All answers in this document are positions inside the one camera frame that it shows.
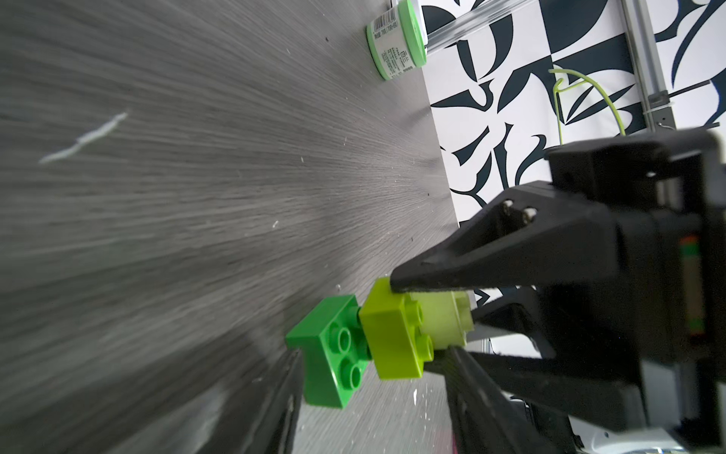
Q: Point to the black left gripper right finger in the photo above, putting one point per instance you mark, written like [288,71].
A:
[483,420]

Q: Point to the green hoop tube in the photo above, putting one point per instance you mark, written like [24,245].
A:
[567,80]

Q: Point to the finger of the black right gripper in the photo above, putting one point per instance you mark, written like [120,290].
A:
[533,234]
[581,371]

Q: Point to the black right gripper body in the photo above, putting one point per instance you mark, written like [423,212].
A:
[667,194]

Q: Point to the lime lego brick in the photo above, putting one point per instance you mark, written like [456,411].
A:
[404,330]

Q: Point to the green lego brick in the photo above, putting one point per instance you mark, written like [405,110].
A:
[336,353]

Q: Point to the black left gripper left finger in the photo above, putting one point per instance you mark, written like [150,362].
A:
[263,413]

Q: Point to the green lidded jar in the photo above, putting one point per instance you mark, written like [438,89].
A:
[397,39]

